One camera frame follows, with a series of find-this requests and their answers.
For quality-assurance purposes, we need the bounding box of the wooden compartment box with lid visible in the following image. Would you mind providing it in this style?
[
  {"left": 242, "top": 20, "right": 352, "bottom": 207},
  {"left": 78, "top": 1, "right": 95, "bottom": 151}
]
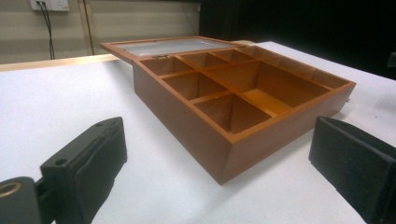
[{"left": 99, "top": 35, "right": 357, "bottom": 186}]

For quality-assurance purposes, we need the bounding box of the black curtain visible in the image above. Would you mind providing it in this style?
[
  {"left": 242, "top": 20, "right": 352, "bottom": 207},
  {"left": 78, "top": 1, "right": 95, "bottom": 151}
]
[{"left": 198, "top": 0, "right": 396, "bottom": 80}]

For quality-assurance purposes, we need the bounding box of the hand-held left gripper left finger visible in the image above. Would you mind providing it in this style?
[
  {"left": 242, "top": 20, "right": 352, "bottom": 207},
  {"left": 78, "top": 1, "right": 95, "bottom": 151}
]
[{"left": 39, "top": 116, "right": 128, "bottom": 224}]

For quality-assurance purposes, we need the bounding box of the white wall socket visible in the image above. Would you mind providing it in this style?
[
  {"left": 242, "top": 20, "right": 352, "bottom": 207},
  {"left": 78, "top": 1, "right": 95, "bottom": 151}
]
[{"left": 29, "top": 0, "right": 71, "bottom": 12}]

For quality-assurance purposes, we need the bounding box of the black cable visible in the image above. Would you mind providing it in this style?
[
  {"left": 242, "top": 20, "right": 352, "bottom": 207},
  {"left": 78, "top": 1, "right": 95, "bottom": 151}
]
[
  {"left": 35, "top": 0, "right": 56, "bottom": 61},
  {"left": 81, "top": 0, "right": 95, "bottom": 56}
]

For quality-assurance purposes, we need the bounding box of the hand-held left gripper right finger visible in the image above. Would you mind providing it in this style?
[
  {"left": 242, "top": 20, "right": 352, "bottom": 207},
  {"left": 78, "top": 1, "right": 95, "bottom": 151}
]
[{"left": 308, "top": 116, "right": 396, "bottom": 224}]

